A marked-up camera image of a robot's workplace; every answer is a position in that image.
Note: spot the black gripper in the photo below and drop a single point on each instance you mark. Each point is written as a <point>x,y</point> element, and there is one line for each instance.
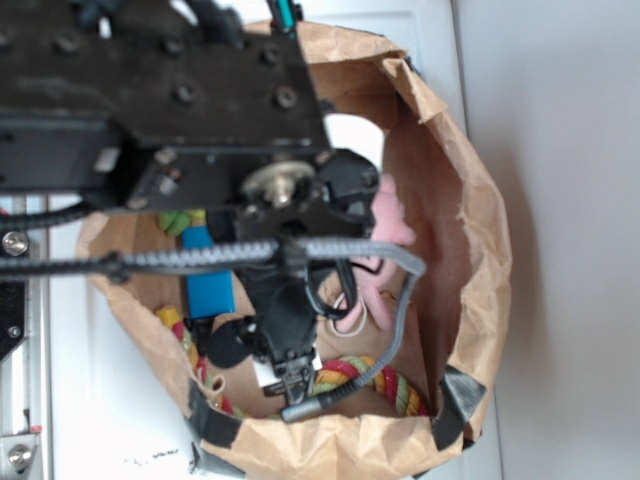
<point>282,330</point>

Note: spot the multicolored twisted rope toy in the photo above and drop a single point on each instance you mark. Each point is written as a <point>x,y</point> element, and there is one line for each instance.
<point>393,386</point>

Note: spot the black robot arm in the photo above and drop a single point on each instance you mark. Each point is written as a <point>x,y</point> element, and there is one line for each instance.
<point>134,108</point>

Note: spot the brown paper bag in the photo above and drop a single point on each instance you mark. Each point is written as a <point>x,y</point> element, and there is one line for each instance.
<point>457,318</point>

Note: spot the blue rectangular block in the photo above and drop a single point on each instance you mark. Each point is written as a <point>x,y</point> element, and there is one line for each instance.
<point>210,294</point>

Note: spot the pink plush bunny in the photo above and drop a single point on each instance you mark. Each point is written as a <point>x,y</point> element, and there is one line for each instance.
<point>390,227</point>

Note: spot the green fuzzy plush toy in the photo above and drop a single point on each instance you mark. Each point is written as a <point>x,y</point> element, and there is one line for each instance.
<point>174,223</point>

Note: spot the aluminium frame rail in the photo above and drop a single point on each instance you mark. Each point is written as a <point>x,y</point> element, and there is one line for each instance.
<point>26,445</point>

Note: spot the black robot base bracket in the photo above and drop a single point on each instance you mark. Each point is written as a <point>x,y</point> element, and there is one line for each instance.
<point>14,244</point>

